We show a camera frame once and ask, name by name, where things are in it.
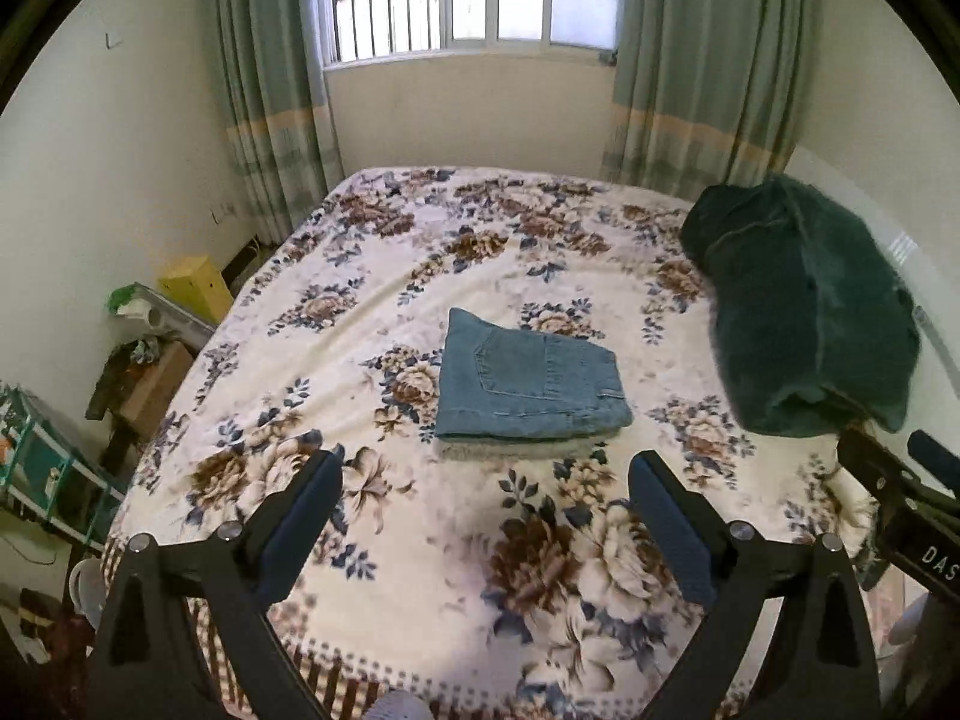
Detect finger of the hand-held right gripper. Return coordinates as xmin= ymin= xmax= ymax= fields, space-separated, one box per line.
xmin=906 ymin=430 xmax=960 ymax=497
xmin=835 ymin=426 xmax=960 ymax=530

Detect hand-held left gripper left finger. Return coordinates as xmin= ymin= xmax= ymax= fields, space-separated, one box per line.
xmin=90 ymin=444 xmax=346 ymax=720

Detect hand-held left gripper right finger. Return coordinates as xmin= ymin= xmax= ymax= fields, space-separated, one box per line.
xmin=628 ymin=450 xmax=884 ymax=720

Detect blue denim pants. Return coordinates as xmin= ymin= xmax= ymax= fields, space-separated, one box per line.
xmin=433 ymin=306 xmax=635 ymax=443

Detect pink bed sheet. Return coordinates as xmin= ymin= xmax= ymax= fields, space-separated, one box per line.
xmin=862 ymin=581 xmax=927 ymax=657

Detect dark green plush blanket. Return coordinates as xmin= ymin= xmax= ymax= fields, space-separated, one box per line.
xmin=679 ymin=174 xmax=922 ymax=437

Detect cardboard box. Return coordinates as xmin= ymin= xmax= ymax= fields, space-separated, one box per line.
xmin=120 ymin=341 xmax=197 ymax=437

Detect white plastic object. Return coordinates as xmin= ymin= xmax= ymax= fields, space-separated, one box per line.
xmin=67 ymin=559 xmax=107 ymax=617

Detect dark camouflage cloth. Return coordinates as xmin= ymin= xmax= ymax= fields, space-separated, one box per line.
xmin=84 ymin=337 xmax=162 ymax=422

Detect clear plastic tray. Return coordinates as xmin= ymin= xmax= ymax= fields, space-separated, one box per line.
xmin=107 ymin=281 xmax=220 ymax=350

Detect yellow box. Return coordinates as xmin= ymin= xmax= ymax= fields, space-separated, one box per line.
xmin=157 ymin=255 xmax=236 ymax=326

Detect green storage rack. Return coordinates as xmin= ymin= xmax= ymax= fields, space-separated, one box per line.
xmin=0 ymin=381 xmax=130 ymax=554

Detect floral printed bed blanket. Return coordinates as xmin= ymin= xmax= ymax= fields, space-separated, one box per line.
xmin=101 ymin=165 xmax=893 ymax=720

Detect green striped curtain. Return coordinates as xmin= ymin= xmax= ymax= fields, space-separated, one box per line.
xmin=600 ymin=0 xmax=826 ymax=205
xmin=212 ymin=0 xmax=347 ymax=248

